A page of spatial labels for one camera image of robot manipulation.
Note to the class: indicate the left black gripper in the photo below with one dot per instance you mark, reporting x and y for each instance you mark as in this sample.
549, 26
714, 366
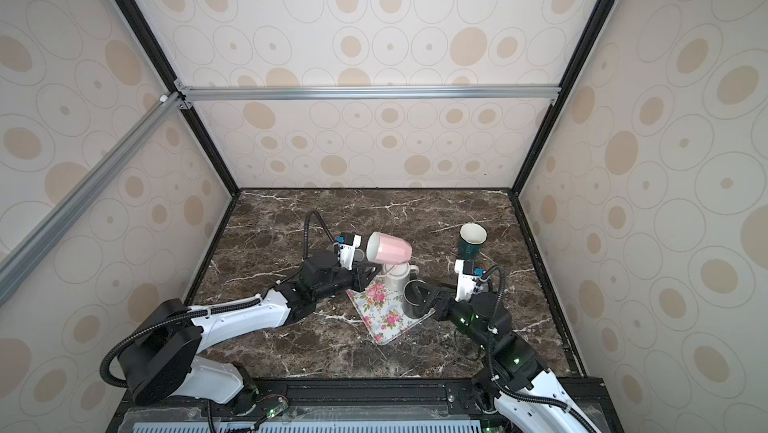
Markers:
360, 280

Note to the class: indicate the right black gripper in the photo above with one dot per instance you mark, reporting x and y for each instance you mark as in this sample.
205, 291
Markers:
449, 303

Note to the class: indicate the pink ceramic mug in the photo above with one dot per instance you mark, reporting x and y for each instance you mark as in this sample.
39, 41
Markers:
386, 249

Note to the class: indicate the dark green ceramic mug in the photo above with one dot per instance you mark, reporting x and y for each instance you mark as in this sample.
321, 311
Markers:
472, 237

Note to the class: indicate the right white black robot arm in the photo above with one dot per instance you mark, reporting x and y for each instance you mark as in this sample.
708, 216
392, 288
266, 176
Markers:
515, 381

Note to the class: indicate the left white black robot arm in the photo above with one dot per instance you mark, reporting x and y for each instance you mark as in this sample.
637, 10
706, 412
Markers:
162, 357

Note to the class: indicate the white ceramic mug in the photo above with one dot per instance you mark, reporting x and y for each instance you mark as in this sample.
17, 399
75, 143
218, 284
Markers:
397, 276

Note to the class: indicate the black metal cup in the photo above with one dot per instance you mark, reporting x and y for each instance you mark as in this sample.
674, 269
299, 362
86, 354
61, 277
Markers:
415, 294

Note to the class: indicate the floral rectangular serving tray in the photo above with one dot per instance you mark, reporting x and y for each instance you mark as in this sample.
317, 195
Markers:
381, 310

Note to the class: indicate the green circuit board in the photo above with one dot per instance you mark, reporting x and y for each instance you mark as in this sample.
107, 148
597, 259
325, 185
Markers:
269, 407

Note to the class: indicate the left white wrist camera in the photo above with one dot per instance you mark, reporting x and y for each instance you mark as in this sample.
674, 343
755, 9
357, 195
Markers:
345, 246

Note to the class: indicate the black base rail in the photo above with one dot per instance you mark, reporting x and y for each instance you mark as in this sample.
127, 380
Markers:
366, 404

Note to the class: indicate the back aluminium frame bar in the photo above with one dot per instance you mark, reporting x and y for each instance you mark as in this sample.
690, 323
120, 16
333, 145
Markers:
380, 92

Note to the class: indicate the aluminium frame bar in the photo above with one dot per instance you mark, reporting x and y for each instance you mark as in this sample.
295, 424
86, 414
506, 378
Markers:
380, 92
29, 253

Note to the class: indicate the left aluminium frame bar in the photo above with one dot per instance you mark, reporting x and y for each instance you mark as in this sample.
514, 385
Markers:
29, 253

